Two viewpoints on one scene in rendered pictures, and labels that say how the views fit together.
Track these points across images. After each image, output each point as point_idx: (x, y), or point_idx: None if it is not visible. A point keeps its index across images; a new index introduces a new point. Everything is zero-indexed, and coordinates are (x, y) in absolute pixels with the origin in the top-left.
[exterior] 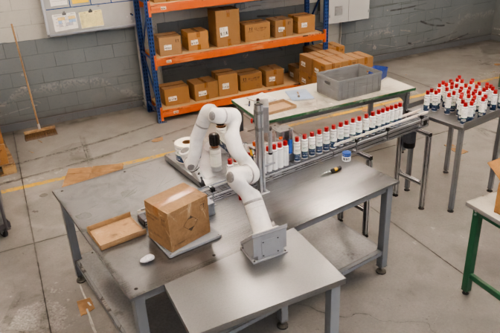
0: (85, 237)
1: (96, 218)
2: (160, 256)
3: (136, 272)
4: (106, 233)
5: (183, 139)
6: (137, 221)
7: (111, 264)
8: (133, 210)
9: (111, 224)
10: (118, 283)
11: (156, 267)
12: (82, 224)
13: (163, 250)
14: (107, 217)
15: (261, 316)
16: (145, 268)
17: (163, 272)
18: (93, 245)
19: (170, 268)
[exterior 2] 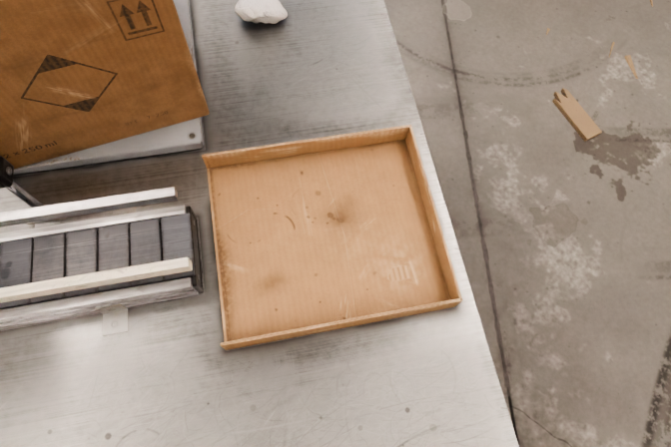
0: (464, 271)
1: (401, 419)
2: (213, 22)
3: None
4: (368, 248)
5: None
6: (210, 288)
7: (382, 49)
8: (193, 407)
9: (334, 308)
10: None
11: None
12: (477, 391)
13: (192, 31)
14: (341, 404)
15: None
16: None
17: None
18: (433, 187)
19: None
